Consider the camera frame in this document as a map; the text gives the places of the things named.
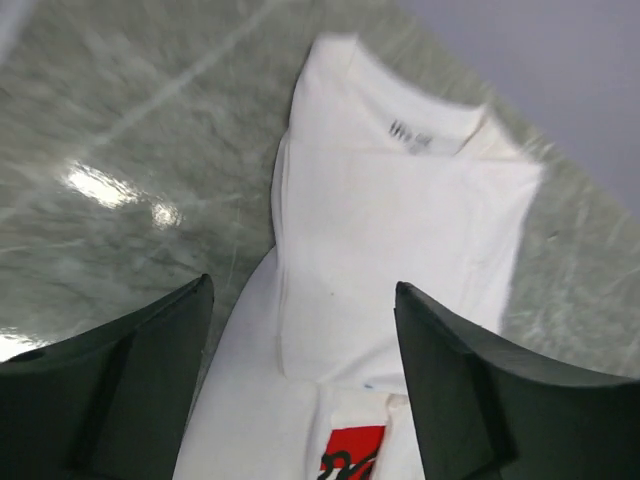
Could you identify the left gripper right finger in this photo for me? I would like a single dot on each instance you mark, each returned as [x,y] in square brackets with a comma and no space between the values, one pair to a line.
[487,408]

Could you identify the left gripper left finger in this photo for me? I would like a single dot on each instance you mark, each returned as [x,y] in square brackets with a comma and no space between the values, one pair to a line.
[112,402]

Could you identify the white t-shirt red print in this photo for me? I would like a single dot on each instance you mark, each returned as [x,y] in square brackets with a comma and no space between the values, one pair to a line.
[375,182]

